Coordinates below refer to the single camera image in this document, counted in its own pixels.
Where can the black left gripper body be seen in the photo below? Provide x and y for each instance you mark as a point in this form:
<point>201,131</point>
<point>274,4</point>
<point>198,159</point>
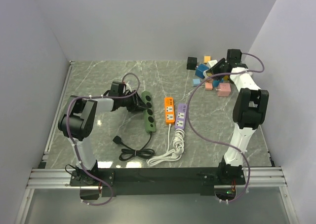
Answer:
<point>131,102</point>

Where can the green power strip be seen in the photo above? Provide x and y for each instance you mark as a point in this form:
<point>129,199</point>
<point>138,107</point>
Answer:
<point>149,120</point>

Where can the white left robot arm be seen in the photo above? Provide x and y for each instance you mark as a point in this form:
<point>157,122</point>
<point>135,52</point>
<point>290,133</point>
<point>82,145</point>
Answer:
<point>76,122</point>

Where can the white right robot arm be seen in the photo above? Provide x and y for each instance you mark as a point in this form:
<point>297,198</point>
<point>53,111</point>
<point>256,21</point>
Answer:
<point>249,112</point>

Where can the white plug cube back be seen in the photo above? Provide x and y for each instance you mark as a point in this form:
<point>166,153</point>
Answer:
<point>211,63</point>

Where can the teal plug cube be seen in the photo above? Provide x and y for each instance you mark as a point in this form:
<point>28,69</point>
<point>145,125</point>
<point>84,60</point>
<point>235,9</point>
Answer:
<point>216,83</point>

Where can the dark blue plug cube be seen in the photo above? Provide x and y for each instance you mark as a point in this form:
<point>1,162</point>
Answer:
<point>200,70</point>

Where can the pink plug cube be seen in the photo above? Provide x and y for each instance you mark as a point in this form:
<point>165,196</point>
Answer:
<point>223,89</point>

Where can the black plug cube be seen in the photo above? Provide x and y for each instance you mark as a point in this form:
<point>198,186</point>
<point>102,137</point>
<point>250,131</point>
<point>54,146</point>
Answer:
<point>192,63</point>

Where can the orange power strip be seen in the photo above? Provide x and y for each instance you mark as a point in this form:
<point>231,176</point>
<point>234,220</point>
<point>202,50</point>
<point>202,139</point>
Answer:
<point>169,110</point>

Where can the purple power strip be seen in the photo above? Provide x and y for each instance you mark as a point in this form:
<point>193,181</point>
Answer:
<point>181,114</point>

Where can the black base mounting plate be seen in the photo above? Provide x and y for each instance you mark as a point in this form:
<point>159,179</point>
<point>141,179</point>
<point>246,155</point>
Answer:
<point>151,181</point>

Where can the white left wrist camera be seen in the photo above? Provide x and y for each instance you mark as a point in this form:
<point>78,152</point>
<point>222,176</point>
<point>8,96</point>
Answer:
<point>127,85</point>

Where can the white coiled cable purple strip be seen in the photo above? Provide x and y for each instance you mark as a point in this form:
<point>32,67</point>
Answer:
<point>178,143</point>

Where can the aluminium rail frame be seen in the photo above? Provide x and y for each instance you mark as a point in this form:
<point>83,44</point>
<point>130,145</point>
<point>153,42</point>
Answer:
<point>49,199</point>

